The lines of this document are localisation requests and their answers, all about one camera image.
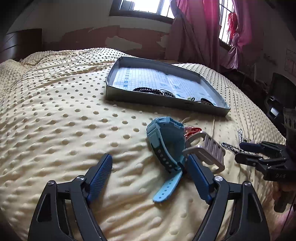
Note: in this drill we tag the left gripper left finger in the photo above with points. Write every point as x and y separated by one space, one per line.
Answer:
50 220

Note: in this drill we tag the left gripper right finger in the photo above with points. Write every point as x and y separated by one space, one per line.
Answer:
247 219

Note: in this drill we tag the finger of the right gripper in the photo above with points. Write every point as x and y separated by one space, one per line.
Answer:
266 148
258 162

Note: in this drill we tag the silver chain clip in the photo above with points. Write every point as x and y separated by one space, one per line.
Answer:
234 145

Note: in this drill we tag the blue smart watch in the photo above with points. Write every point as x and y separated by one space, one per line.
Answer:
167 140

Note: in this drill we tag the person's right hand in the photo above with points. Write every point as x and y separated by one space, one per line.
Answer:
282 194

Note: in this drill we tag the yellow dotted blanket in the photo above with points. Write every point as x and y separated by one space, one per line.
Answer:
56 123

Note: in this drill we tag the grey shallow tray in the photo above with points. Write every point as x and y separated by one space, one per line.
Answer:
145 81

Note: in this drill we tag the pink curtain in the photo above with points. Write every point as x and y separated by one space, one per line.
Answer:
194 34

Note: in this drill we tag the dark wooden headboard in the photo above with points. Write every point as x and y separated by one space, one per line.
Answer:
20 44

